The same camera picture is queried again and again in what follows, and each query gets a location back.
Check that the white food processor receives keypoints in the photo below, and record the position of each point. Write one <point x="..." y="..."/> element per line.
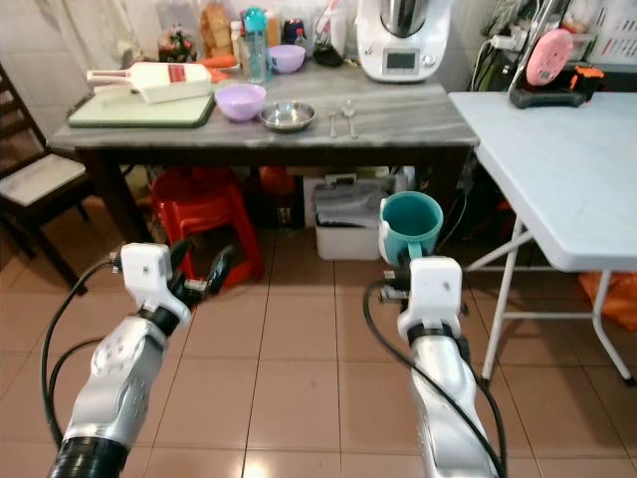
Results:
<point x="403" y="50"/>

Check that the pale green cutting board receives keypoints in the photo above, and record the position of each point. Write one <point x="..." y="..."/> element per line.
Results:
<point x="129" y="113"/>

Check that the large purple plastic bowl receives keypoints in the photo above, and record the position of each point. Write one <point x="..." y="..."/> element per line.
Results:
<point x="241" y="102"/>

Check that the white plastic storage bin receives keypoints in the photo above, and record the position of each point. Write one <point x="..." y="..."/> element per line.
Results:
<point x="348" y="234"/>

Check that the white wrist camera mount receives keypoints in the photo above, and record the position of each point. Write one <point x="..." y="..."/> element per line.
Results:
<point x="147" y="274"/>
<point x="433" y="294"/>

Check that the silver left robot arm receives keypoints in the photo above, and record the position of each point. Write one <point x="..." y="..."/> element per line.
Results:
<point x="109" y="383"/>

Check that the stainless steel bowl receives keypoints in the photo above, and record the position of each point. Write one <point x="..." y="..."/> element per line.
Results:
<point x="287" y="117"/>

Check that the pink round appliance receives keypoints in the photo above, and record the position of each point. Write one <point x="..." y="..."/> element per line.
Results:
<point x="549" y="57"/>

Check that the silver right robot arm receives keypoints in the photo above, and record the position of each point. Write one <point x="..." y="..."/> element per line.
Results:
<point x="443" y="398"/>

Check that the dark blue cup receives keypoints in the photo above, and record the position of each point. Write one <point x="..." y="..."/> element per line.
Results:
<point x="295" y="32"/>

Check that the dark wooden chair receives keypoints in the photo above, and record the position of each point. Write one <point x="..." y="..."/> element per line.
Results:
<point x="40" y="179"/>

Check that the red plastic stool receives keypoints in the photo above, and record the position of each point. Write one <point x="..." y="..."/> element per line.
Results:
<point x="209" y="204"/>

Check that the brown bread bag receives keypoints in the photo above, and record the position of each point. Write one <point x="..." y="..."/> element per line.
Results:
<point x="216" y="30"/>

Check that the metal spoon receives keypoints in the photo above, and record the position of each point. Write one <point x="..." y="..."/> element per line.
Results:
<point x="349" y="112"/>
<point x="333" y="119"/>

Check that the white folding table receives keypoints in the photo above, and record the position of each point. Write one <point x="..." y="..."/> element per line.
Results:
<point x="557" y="169"/>

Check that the teal clear water bottle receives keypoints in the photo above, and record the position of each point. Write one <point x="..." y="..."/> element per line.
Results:
<point x="256" y="45"/>

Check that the orange plastic bag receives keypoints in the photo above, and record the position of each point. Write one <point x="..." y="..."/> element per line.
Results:
<point x="615" y="299"/>

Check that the dark wooden marble-top table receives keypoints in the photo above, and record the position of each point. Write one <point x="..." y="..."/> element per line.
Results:
<point x="398" y="119"/>

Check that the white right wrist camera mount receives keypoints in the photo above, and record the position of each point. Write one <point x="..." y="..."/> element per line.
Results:
<point x="433" y="294"/>

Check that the small purple plastic bowl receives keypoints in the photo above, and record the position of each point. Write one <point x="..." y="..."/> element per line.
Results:
<point x="287" y="59"/>

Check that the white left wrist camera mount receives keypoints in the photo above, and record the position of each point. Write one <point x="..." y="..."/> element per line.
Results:
<point x="147" y="274"/>

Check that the white plastic crate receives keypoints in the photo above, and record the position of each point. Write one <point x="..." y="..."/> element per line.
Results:
<point x="612" y="30"/>

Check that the black orange device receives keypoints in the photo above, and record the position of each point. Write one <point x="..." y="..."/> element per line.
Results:
<point x="557" y="92"/>

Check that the orange carrot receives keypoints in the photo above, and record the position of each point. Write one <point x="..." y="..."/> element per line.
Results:
<point x="217" y="61"/>

